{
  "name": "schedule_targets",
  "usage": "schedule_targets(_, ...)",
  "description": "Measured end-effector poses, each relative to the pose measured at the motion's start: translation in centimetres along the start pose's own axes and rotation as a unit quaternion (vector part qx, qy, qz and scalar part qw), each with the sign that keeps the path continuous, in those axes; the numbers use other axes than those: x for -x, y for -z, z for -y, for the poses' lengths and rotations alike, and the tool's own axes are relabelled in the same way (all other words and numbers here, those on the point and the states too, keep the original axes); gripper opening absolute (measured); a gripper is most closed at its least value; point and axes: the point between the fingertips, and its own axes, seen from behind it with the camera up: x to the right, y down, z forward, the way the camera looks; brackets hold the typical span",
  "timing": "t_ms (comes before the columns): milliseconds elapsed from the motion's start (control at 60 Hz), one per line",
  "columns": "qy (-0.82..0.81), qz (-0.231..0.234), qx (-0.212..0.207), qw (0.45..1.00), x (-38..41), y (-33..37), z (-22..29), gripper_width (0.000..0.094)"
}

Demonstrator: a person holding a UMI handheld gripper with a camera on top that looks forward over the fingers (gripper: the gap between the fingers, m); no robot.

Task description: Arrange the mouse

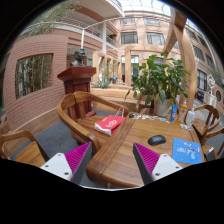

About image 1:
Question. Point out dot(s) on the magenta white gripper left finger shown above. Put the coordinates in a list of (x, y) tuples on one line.
[(70, 166)]

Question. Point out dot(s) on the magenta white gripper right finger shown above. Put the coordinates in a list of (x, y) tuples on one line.
[(153, 166)]

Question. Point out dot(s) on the black computer mouse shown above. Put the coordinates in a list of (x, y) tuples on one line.
[(156, 139)]

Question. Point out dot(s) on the blue mouse pad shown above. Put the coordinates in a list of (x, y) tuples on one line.
[(186, 151)]

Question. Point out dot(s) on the wooden table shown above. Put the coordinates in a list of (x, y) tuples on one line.
[(115, 163)]

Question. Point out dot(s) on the wooden armchair at left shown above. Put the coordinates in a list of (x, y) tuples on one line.
[(32, 154)]

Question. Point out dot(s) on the red paper shopping bag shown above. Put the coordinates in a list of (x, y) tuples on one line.
[(109, 124)]

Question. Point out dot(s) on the white plant pot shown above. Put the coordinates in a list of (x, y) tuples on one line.
[(161, 108)]

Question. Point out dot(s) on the wooden armchair behind table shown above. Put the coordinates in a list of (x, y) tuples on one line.
[(83, 130)]

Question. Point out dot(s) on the blue tube bottle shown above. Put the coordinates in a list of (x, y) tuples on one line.
[(173, 112)]

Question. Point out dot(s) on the clear sanitizer bottle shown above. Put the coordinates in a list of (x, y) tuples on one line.
[(190, 117)]

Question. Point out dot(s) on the yellow spray bottle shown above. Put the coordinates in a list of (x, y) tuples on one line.
[(182, 112)]

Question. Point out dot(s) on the wooden armchair at right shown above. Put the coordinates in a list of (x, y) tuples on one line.
[(203, 130)]

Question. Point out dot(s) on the green potted plant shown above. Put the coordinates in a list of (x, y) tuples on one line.
[(160, 82)]

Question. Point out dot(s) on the dark bronze bust statue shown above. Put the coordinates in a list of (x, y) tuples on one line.
[(79, 58)]

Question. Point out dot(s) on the red wooden pedestal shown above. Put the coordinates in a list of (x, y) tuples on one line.
[(78, 79)]

